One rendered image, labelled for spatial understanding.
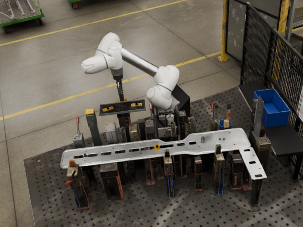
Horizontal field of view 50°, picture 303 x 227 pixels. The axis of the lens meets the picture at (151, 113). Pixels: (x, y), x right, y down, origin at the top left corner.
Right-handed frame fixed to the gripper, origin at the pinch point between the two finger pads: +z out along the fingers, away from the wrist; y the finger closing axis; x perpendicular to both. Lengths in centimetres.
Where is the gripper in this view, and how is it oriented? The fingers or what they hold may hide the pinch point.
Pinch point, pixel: (121, 96)
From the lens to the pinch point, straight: 253.5
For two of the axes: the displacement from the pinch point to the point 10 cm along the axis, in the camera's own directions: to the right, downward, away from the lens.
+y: 0.1, 6.0, -8.0
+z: 0.9, 8.0, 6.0
